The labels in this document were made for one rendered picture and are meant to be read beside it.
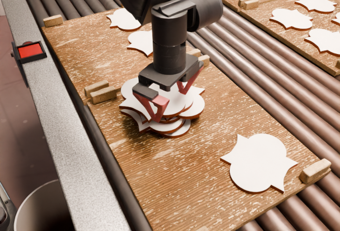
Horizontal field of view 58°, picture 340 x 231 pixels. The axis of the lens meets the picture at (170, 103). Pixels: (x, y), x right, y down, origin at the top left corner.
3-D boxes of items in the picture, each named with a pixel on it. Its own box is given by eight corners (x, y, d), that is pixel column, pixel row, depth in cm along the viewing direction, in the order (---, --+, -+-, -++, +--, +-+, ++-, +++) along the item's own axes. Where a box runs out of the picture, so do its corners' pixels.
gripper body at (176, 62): (199, 65, 57) (201, 30, 52) (168, 95, 51) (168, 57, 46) (170, 55, 60) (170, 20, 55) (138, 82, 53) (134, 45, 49)
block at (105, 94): (93, 105, 71) (91, 96, 69) (90, 101, 72) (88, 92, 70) (117, 97, 73) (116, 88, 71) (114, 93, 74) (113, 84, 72)
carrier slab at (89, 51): (84, 106, 73) (82, 101, 72) (41, 31, 99) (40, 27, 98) (203, 62, 86) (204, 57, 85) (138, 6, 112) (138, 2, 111)
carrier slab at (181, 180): (171, 269, 47) (171, 265, 45) (87, 107, 73) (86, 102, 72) (329, 174, 59) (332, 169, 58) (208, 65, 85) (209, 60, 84)
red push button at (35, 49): (23, 62, 87) (20, 58, 86) (19, 52, 91) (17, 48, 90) (44, 56, 89) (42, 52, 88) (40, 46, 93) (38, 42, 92)
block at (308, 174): (305, 185, 55) (309, 177, 54) (297, 177, 57) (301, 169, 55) (327, 172, 58) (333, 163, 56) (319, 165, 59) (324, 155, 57)
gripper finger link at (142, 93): (184, 112, 59) (185, 74, 53) (163, 135, 55) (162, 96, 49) (156, 100, 62) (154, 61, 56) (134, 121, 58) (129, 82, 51)
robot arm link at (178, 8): (142, 2, 47) (167, 15, 43) (176, -9, 50) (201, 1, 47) (145, 42, 51) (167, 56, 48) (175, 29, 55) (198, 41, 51)
